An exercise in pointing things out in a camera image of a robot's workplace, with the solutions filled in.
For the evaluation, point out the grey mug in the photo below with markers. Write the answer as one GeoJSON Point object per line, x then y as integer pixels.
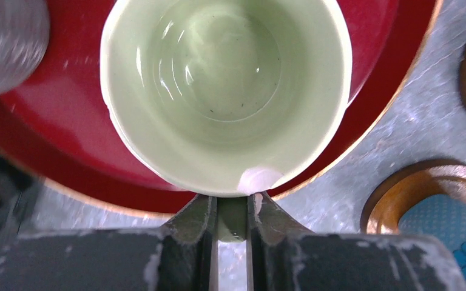
{"type": "Point", "coordinates": [24, 37]}

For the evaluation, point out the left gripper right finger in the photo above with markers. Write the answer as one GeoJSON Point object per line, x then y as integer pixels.
{"type": "Point", "coordinates": [285, 255]}

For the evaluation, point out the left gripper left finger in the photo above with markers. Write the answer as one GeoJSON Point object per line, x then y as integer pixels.
{"type": "Point", "coordinates": [181, 254]}

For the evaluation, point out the green mug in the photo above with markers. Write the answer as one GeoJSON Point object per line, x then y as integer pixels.
{"type": "Point", "coordinates": [226, 98]}

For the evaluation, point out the wooden coaster two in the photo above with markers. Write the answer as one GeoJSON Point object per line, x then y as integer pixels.
{"type": "Point", "coordinates": [405, 188]}

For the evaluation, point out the red round tray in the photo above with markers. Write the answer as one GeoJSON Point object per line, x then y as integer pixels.
{"type": "Point", "coordinates": [56, 124]}

